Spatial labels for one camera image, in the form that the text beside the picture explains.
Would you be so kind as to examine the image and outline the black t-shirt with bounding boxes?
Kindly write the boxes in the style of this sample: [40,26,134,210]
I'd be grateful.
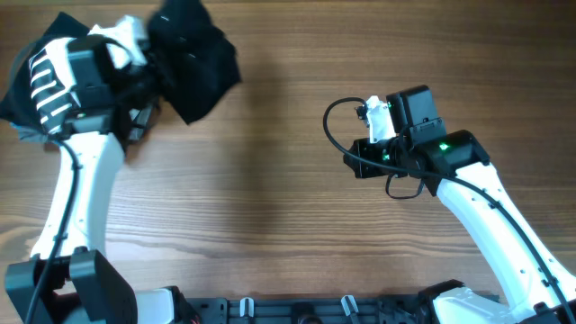
[147,0,241,124]

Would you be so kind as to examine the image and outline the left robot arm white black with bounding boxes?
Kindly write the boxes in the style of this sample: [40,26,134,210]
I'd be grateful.
[4,34,194,323]

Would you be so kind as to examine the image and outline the grey folded shirt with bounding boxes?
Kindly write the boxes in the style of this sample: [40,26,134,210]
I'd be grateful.
[11,106,161,144]

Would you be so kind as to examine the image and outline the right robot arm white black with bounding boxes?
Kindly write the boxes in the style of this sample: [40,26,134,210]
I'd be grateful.
[344,130,575,323]

